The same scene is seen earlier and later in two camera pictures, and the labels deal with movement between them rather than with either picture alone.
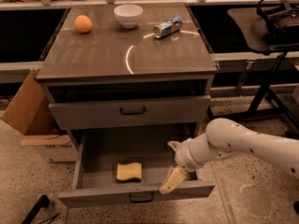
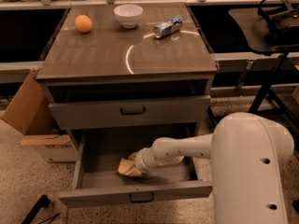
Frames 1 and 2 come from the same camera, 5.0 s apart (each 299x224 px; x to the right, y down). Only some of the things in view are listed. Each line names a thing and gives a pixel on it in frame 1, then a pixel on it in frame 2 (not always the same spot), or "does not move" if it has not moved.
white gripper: (184, 155) → (142, 161)
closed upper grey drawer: (129, 111) does not move
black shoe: (296, 206) does not move
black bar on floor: (44, 202) does not move
